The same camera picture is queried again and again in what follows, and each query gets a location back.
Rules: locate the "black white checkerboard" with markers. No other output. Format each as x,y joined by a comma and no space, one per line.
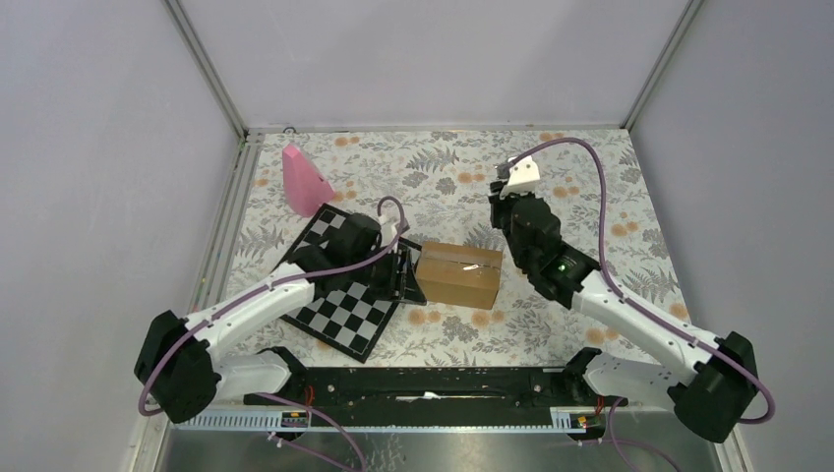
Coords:
342,314

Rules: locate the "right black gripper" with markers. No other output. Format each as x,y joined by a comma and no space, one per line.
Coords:
499,203

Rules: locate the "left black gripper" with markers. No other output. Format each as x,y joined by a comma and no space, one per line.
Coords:
401,285

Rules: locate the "left aluminium corner post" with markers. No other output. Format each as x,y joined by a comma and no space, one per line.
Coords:
182,22

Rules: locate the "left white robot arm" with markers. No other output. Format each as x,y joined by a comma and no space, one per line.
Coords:
184,364

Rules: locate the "brown cardboard express box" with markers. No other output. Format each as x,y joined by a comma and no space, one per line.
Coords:
460,275

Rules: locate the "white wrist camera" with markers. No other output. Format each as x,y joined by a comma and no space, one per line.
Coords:
391,227
520,177

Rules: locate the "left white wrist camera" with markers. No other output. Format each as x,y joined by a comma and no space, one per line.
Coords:
391,227

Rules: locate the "right aluminium corner post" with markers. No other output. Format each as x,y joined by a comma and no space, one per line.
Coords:
663,61

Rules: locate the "aluminium corner post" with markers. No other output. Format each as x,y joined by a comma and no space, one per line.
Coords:
663,61
182,22

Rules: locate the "pink triangular block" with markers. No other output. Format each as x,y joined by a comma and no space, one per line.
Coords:
305,187

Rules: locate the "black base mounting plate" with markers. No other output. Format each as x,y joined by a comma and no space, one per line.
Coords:
439,397

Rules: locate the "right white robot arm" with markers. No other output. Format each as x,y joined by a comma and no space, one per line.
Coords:
706,380

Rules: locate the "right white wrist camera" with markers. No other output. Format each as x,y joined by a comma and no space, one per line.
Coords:
520,177

